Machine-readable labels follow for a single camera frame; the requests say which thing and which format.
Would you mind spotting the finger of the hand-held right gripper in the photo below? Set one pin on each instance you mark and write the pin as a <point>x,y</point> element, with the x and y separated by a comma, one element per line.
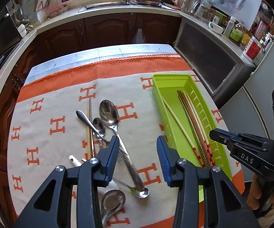
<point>231,134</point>
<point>222,140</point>

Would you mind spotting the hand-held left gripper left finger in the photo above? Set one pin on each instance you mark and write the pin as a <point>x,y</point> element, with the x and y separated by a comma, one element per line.
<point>112,156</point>

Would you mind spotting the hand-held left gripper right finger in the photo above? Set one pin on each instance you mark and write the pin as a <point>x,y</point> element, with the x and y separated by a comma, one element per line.
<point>163,161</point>

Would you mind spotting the red striped cream chopstick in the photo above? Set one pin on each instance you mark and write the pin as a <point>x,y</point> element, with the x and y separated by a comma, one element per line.
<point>197,123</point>
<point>177,121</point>
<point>200,123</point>

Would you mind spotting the small steel spoon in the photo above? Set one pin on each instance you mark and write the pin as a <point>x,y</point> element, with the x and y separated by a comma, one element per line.
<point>99,126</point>

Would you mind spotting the bundle of red-tipped chopsticks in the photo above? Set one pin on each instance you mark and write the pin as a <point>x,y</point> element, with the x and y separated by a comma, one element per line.
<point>190,123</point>

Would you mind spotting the white ceramic soup spoon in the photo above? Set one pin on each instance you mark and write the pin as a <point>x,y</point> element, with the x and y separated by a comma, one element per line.
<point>74,160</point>

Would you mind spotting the large steel spoon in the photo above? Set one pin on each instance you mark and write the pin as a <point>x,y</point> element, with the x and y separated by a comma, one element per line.
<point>108,114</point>

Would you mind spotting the steel soup spoon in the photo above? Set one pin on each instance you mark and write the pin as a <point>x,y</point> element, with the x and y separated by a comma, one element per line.
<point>114,200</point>

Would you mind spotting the steel fork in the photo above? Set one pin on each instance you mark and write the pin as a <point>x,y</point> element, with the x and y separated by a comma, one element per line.
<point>84,118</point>

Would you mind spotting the green plastic utensil tray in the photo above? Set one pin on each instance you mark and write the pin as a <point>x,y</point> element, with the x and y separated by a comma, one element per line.
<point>172,87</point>

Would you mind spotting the person's right hand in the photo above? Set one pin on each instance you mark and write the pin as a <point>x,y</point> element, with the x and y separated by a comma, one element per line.
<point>253,192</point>

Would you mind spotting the grey refrigerator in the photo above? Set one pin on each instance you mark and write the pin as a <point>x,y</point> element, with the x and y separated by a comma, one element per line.
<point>258,104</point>

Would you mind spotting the orange and grey printed blanket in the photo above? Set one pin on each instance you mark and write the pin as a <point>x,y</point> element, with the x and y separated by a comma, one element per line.
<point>63,99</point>

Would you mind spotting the steel cabinet with dark door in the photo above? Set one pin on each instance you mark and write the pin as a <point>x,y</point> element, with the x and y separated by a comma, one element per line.
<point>208,59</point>

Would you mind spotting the white canister with red label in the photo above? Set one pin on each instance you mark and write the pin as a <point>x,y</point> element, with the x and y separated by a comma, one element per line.
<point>252,49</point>

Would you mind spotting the yellow bottle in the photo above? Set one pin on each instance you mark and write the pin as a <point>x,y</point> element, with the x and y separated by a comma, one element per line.
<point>245,41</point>

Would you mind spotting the oil bottle with green label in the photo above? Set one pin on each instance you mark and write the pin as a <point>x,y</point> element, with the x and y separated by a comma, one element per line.
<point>237,33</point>

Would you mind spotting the light blue table cover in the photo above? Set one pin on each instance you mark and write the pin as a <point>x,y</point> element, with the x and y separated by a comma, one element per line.
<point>103,52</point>

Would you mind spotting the clear plastic bottle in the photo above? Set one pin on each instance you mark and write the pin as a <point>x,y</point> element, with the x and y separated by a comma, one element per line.
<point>229,27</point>

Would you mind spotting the white bowl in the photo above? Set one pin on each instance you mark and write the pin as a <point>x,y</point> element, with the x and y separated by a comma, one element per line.
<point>216,28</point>

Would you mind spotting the white plastic bag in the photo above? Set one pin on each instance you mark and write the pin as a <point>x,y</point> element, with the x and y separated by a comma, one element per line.
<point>138,37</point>

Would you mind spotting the glass pitcher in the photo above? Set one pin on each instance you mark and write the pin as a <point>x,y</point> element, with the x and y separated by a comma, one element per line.
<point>203,11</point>

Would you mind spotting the brown wooden kitchen cabinets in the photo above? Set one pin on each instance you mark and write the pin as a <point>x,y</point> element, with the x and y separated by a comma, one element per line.
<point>103,30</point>

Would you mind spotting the clear plastic bag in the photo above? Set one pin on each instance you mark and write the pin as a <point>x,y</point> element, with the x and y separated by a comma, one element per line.
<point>236,2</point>

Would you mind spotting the steel kettle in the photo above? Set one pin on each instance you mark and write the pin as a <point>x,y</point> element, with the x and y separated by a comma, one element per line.
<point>191,0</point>

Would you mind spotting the steel kitchen sink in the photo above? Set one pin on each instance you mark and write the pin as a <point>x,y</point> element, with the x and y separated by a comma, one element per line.
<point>106,7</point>

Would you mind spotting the pink dish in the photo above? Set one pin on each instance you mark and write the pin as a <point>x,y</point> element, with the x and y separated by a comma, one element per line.
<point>57,11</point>

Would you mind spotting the stack of white bowls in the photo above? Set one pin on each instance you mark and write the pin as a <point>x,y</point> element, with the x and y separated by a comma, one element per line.
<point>21,29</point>

